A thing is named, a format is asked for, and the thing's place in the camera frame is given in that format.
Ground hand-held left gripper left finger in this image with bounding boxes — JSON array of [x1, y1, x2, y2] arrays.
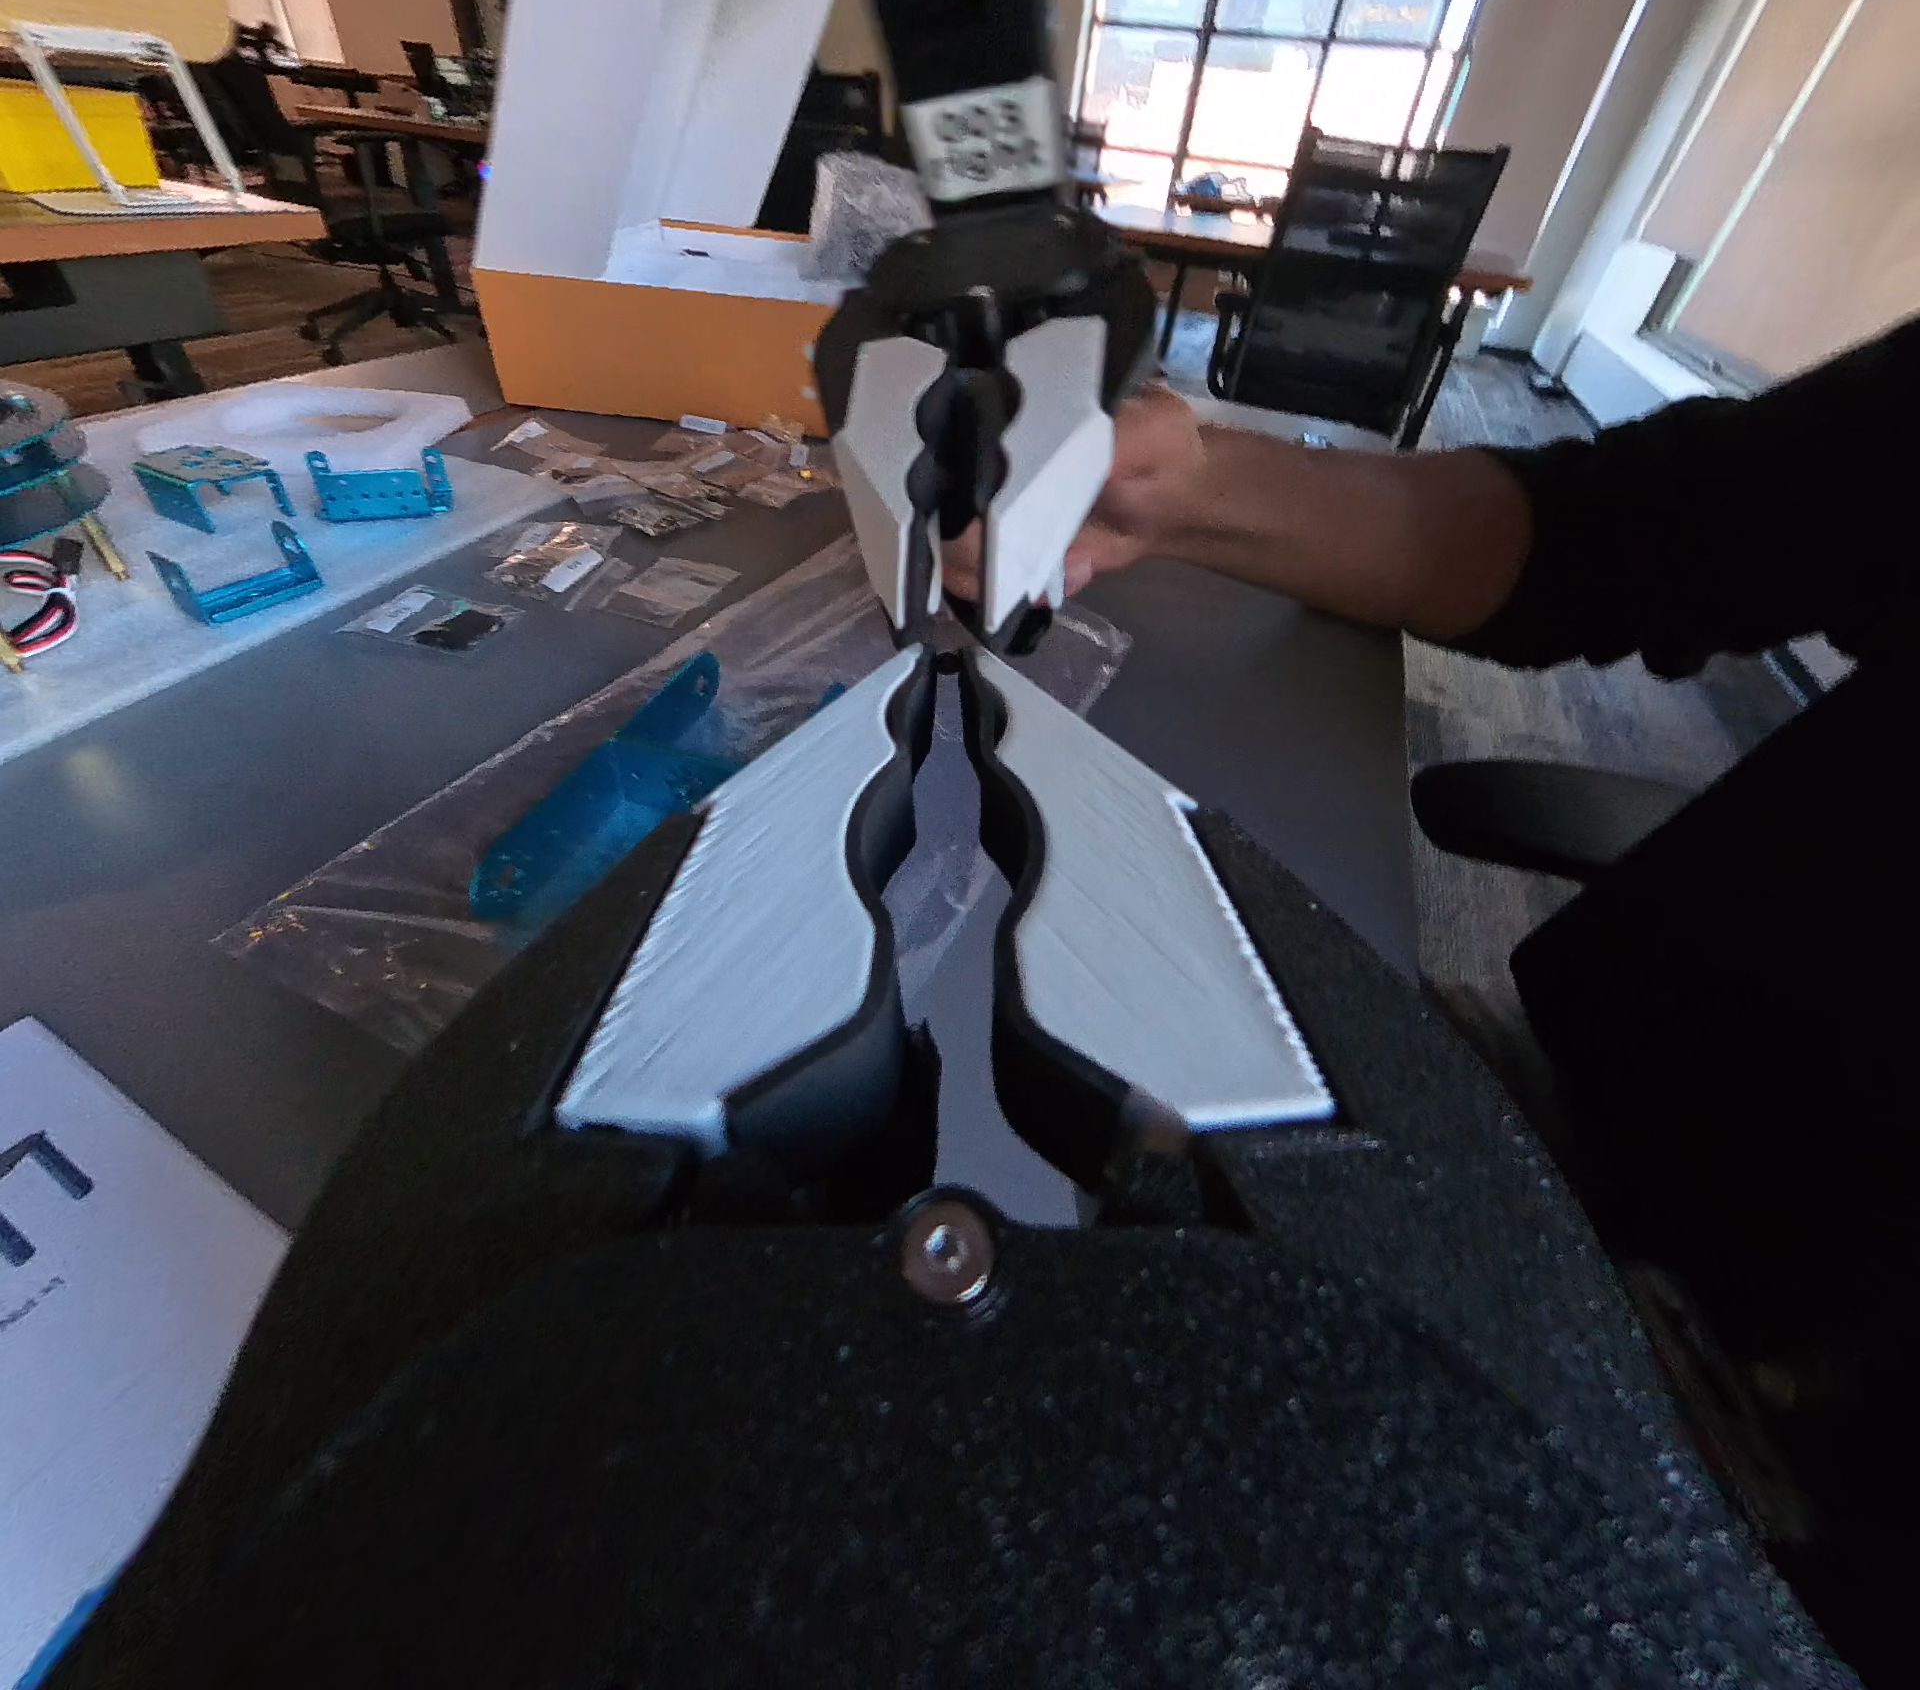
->
[[556, 642, 931, 1154]]

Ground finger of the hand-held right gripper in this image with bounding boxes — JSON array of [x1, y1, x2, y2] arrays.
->
[[972, 313, 1117, 640], [832, 333, 971, 653]]

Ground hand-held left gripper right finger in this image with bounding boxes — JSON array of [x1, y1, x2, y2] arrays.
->
[[972, 653, 1337, 1131]]

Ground blue metal bracket assembly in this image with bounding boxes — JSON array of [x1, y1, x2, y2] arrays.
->
[[468, 653, 848, 927]]

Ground round blue robot base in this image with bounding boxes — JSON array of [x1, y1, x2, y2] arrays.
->
[[0, 386, 116, 545]]

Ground person's right forearm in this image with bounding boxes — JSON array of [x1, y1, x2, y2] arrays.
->
[[1192, 315, 1920, 687]]

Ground dark grey desk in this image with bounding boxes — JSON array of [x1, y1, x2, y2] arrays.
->
[[0, 408, 1417, 1258]]

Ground long wooden office desk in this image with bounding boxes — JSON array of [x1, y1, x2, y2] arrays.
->
[[0, 191, 330, 400]]

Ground person's right hand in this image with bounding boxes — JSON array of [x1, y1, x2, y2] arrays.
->
[[1069, 386, 1216, 597]]

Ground bubble wrap bundle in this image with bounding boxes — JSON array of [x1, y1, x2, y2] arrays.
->
[[810, 153, 938, 289]]

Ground wooden office table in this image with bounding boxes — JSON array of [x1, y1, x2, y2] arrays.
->
[[1103, 203, 1534, 297]]

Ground orange white cardboard box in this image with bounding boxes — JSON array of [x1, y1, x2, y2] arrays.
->
[[472, 0, 902, 440]]

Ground scattered small clear hardware bags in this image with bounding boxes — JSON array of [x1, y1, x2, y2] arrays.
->
[[335, 408, 842, 656]]

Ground black mesh office chair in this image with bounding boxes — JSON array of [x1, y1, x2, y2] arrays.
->
[[1207, 130, 1515, 445]]

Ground clear plastic bag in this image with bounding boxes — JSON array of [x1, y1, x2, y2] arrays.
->
[[218, 558, 1134, 1063]]

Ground white foam sheet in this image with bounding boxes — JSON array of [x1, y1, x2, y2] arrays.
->
[[0, 386, 577, 762]]

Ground black swivel office chair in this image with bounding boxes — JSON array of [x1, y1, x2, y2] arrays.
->
[[223, 56, 461, 368]]

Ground person's black clothed body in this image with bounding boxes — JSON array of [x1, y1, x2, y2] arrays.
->
[[1508, 640, 1920, 1690]]

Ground white instruction sheet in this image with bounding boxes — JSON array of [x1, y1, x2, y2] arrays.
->
[[0, 1016, 288, 1682]]

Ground beige roller blinds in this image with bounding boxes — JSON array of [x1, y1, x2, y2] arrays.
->
[[1500, 0, 1920, 395]]

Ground yellow storage bin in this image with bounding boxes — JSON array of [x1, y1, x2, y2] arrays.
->
[[0, 75, 162, 201]]

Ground blue perforated long bracket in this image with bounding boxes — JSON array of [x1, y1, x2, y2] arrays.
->
[[306, 449, 454, 525]]

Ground white wall heater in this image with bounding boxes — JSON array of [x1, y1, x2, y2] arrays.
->
[[1559, 242, 1685, 427]]

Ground white foam ring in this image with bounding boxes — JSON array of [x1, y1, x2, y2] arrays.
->
[[135, 386, 474, 469]]

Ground blue metal U bracket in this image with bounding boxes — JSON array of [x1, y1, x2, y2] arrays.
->
[[148, 520, 328, 630]]

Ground blue metal angled bracket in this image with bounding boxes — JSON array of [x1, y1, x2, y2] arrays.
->
[[131, 445, 297, 533]]

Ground white wire stand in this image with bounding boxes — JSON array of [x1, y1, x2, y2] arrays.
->
[[16, 25, 250, 210]]

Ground red white black wire bundle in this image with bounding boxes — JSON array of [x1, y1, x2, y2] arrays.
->
[[0, 538, 83, 658]]

